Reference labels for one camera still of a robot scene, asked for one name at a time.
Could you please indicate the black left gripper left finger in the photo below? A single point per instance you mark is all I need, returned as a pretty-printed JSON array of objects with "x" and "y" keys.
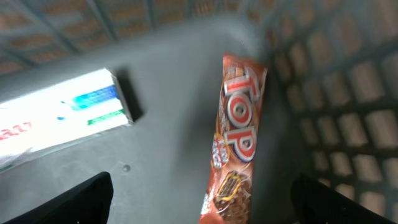
[{"x": 87, "y": 203}]

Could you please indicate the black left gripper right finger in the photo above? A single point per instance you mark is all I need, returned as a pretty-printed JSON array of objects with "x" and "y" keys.
[{"x": 315, "y": 203}]

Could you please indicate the red Top chocolate bar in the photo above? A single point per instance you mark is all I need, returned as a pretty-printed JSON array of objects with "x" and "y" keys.
[{"x": 229, "y": 190}]

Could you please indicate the white Panadol box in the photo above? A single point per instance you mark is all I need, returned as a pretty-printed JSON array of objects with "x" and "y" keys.
[{"x": 77, "y": 108}]

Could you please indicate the grey plastic basket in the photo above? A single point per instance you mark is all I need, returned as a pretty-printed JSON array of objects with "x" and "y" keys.
[{"x": 330, "y": 104}]

